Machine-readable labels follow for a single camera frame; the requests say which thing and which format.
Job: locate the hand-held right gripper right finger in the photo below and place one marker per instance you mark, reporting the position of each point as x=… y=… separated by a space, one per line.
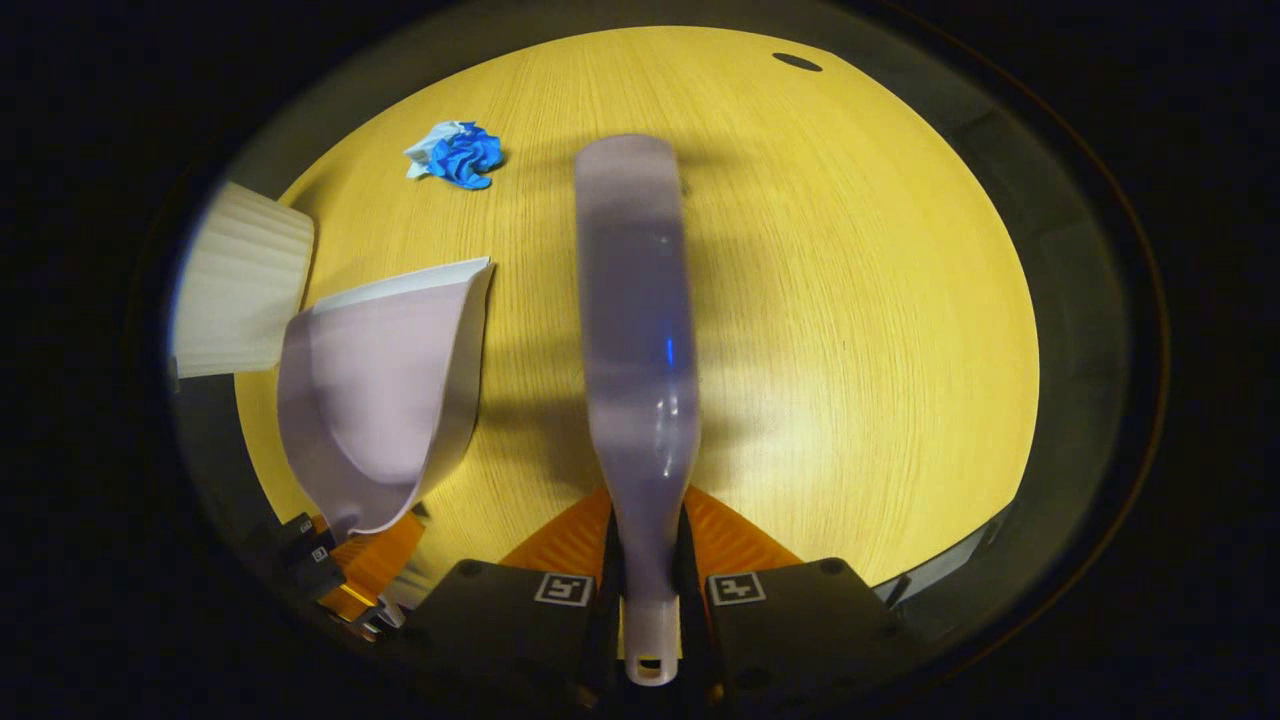
x=800 y=625

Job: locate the blue paper trash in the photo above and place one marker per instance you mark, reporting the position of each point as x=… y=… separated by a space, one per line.
x=460 y=155

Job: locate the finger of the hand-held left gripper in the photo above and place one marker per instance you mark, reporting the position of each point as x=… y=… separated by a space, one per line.
x=375 y=560
x=300 y=530

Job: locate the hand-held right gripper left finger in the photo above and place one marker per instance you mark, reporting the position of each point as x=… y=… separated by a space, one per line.
x=500 y=620

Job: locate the small pink broom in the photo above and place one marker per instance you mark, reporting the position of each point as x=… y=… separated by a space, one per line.
x=635 y=350

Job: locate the pink dustpan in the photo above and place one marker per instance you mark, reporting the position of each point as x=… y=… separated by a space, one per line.
x=380 y=390

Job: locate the white garbage bin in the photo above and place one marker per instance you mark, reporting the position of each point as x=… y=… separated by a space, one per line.
x=245 y=290

